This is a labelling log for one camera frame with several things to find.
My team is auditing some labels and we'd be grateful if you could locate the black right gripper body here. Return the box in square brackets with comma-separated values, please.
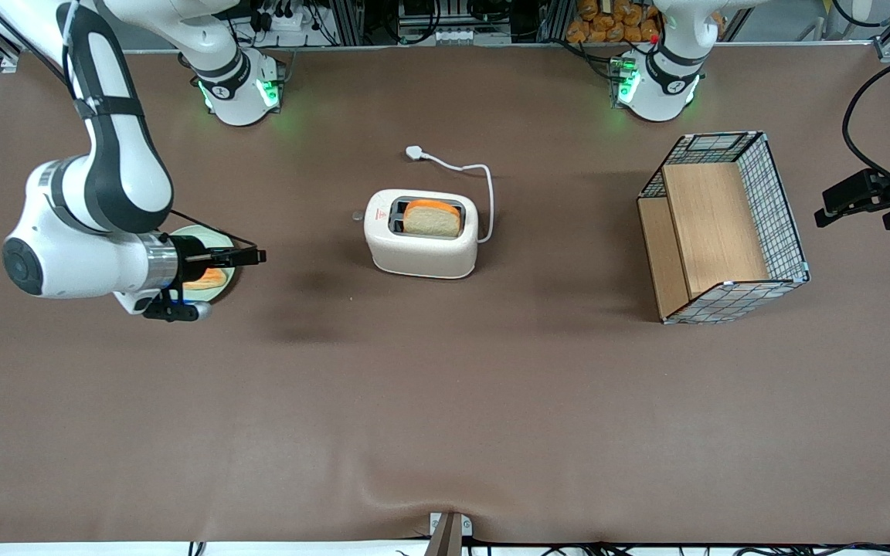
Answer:
[172, 235, 217, 291]

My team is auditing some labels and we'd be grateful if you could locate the white two-slot toaster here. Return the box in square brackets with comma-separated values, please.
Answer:
[351, 188, 481, 280]

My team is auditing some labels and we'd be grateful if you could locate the triangular toasted bread piece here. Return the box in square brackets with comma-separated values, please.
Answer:
[182, 266, 228, 293]

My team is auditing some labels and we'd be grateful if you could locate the pale green round plate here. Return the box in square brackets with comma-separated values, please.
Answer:
[170, 225, 238, 304]

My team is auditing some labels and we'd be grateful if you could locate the bread slice with orange crust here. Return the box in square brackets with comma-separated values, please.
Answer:
[403, 198, 463, 239]

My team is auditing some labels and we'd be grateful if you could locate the white power strip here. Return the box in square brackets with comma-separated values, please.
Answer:
[248, 0, 308, 33]

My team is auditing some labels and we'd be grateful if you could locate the bag of orange bread rolls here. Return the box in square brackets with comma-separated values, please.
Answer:
[566, 0, 664, 45]

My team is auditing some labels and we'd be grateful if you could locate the wire basket with wooden shelves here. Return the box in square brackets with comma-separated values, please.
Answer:
[637, 131, 811, 325]

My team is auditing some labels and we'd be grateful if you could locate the white toaster power cord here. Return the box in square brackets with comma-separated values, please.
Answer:
[405, 145, 496, 245]

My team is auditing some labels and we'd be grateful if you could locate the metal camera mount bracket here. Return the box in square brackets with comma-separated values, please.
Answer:
[423, 511, 474, 556]

